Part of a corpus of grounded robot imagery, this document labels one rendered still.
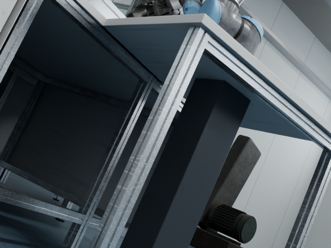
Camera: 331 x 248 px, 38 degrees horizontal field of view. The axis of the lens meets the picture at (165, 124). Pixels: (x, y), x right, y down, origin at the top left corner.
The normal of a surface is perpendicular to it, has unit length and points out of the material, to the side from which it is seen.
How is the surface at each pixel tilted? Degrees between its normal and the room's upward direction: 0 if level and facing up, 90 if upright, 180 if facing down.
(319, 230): 90
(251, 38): 90
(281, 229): 90
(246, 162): 90
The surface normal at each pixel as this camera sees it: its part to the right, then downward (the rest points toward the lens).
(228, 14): 0.51, -0.04
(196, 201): 0.61, 0.14
